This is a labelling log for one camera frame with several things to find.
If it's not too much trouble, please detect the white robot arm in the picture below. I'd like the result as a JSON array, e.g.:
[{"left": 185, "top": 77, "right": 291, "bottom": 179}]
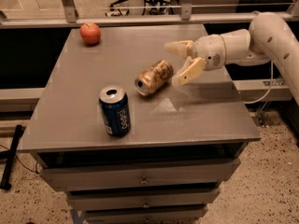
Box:
[{"left": 164, "top": 12, "right": 299, "bottom": 103}]

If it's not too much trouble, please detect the black stand leg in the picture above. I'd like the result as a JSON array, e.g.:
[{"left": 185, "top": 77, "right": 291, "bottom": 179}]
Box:
[{"left": 0, "top": 125, "right": 23, "bottom": 190}]

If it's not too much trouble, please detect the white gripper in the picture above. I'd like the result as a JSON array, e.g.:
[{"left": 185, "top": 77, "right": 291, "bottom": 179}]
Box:
[{"left": 164, "top": 35, "right": 226, "bottom": 88}]

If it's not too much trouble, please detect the orange LaCroix can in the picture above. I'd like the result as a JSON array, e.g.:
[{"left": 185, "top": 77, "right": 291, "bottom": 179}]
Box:
[{"left": 135, "top": 60, "right": 174, "bottom": 96}]

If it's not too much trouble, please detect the blue Pepsi can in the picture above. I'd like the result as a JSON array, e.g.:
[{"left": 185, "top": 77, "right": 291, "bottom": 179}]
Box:
[{"left": 99, "top": 85, "right": 131, "bottom": 136}]

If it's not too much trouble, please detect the grey drawer cabinet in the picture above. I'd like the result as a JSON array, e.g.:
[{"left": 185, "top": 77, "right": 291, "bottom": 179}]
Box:
[{"left": 20, "top": 24, "right": 260, "bottom": 224}]

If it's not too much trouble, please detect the white cable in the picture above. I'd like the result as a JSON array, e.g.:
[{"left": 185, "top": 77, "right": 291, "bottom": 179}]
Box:
[{"left": 242, "top": 61, "right": 275, "bottom": 105}]

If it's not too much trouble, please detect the grey metal railing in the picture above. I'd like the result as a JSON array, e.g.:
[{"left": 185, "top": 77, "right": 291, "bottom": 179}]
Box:
[{"left": 0, "top": 0, "right": 298, "bottom": 29}]

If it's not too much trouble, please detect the red apple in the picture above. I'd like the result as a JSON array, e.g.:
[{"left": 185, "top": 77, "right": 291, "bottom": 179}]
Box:
[{"left": 79, "top": 22, "right": 101, "bottom": 45}]

